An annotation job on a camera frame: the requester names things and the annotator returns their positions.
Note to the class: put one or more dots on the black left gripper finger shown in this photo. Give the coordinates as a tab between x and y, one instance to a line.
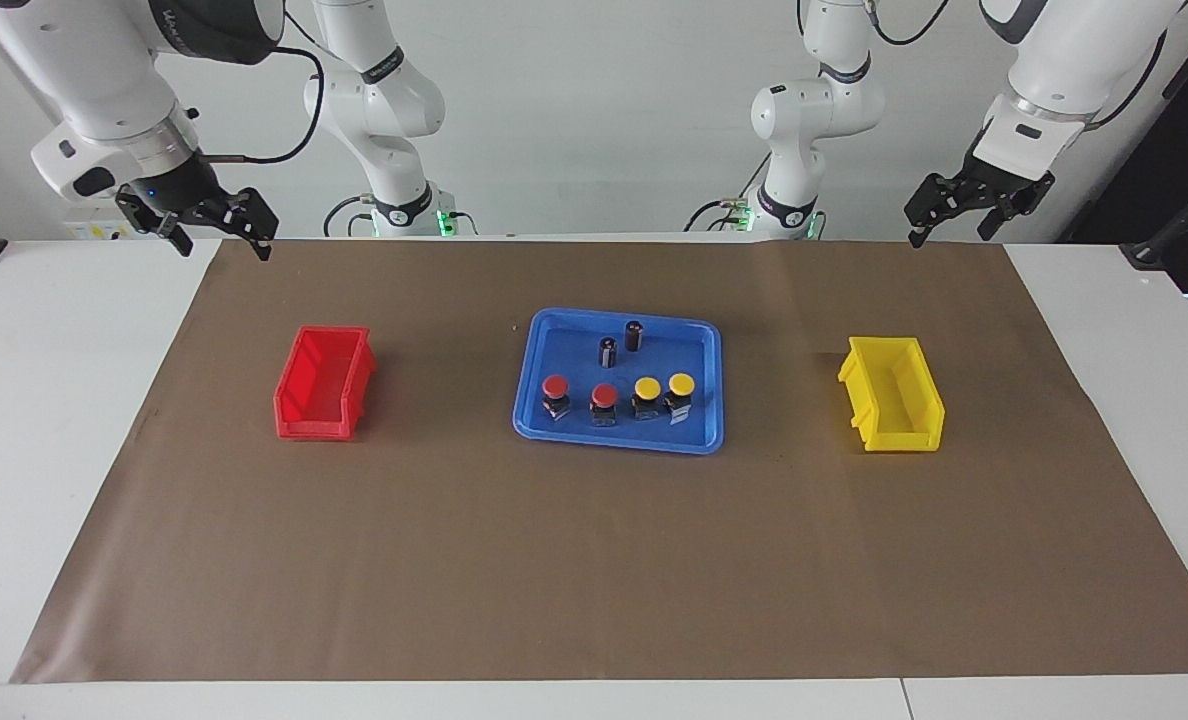
994	224
918	235

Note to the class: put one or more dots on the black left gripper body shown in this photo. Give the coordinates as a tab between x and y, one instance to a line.
974	188

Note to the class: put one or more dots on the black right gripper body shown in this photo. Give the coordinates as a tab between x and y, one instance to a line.
179	190

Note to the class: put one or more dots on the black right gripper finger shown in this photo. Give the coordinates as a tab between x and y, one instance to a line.
180	240
264	247

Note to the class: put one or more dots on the yellow push button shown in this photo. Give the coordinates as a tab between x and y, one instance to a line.
681	382
647	386

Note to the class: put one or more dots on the red push button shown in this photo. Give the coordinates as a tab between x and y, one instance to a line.
604	394
554	386

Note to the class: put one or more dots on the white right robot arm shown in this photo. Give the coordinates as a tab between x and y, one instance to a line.
94	70

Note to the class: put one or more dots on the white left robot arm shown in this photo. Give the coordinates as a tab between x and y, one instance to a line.
1064	60

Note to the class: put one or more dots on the blue plastic tray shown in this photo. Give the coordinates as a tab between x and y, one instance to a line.
614	440

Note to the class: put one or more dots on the white power strip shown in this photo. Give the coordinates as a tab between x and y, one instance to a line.
94	231

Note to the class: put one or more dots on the black stand pole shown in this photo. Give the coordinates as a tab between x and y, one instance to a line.
1154	248

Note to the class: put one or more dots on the green lit base connector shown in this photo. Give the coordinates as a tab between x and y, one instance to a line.
444	222
744	218

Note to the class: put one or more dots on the red plastic bin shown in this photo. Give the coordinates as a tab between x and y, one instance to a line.
314	428

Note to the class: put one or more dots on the yellow plastic bin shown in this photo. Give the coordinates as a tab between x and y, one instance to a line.
904	435

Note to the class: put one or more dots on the dark background panel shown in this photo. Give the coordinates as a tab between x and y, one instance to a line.
1184	150

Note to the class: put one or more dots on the black cylindrical capacitor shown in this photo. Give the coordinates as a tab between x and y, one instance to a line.
633	337
607	353

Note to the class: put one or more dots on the brown paper mat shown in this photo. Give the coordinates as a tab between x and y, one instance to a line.
554	560

